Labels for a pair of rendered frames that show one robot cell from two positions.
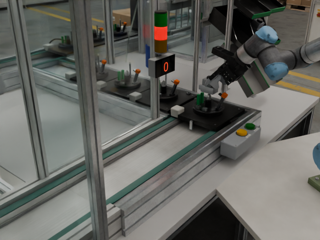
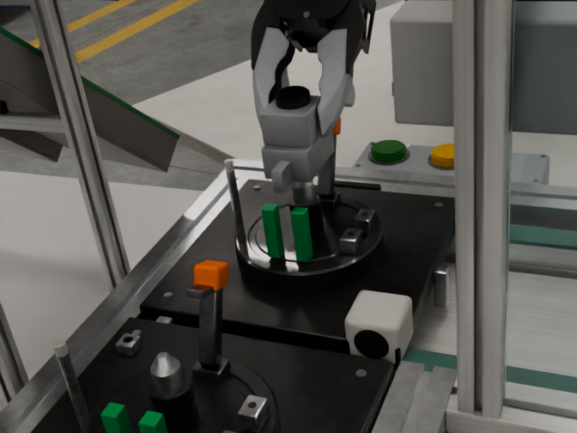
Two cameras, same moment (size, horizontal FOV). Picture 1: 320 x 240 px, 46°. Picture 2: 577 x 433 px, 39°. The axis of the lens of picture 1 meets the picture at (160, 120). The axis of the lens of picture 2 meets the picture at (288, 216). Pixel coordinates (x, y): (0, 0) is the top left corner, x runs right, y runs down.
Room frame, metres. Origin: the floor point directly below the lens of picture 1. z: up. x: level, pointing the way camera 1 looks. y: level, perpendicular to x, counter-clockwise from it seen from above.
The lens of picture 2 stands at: (1.70, 0.42, 1.40)
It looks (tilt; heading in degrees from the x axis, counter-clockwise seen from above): 31 degrees down; 256
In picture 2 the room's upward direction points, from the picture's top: 8 degrees counter-clockwise
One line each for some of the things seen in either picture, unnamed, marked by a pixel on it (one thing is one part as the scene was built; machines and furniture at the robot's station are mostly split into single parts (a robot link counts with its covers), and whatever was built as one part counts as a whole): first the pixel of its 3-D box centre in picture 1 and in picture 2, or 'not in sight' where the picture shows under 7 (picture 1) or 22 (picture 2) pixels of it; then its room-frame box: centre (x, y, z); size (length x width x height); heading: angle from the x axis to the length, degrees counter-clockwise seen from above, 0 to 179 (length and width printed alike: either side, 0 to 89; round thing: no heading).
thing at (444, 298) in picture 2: (191, 125); (441, 286); (1.43, -0.13, 0.95); 0.01 x 0.01 x 0.04; 51
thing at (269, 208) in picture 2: (202, 97); (273, 230); (1.57, -0.19, 1.01); 0.01 x 0.01 x 0.05; 51
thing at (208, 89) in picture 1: (207, 83); (292, 134); (1.54, -0.21, 1.09); 0.08 x 0.04 x 0.07; 51
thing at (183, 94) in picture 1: (163, 88); (173, 399); (1.69, -0.02, 1.01); 0.24 x 0.24 x 0.13; 51
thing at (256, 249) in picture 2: (208, 108); (309, 239); (1.53, -0.21, 0.98); 0.14 x 0.14 x 0.02
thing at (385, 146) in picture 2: (250, 127); (388, 154); (1.38, -0.37, 0.96); 0.04 x 0.04 x 0.02
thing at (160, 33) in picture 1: (160, 32); not in sight; (1.46, 0.00, 1.33); 0.05 x 0.05 x 0.05
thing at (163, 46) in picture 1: (160, 45); not in sight; (1.46, 0.00, 1.28); 0.05 x 0.05 x 0.05
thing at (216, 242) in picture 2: (207, 112); (311, 256); (1.53, -0.21, 0.96); 0.24 x 0.24 x 0.02; 51
